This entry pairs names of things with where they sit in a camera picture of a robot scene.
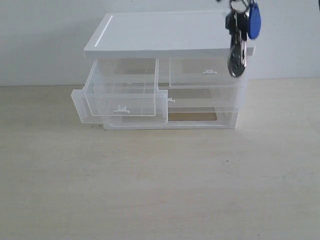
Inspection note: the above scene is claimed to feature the key bunch with blue fob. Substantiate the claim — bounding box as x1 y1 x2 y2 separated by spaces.
225 0 262 78

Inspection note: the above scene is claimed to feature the clear wide drawer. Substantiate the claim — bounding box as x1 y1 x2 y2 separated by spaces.
71 86 245 129

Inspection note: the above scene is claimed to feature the white plastic drawer cabinet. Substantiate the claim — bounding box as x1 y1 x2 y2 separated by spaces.
84 11 239 130

